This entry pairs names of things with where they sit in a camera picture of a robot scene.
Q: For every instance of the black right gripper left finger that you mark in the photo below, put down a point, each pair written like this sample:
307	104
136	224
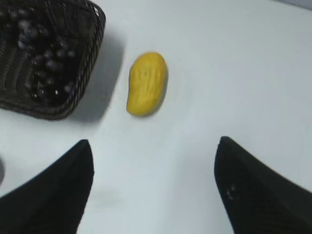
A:
54	201

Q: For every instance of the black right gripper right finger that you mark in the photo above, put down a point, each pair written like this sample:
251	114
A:
258	200

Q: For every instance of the purple grape bunch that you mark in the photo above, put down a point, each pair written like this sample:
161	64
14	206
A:
48	53

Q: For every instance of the black woven basket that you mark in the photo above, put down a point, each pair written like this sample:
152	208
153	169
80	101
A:
82	22

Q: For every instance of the yellow mango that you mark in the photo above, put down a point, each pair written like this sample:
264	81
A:
147	79

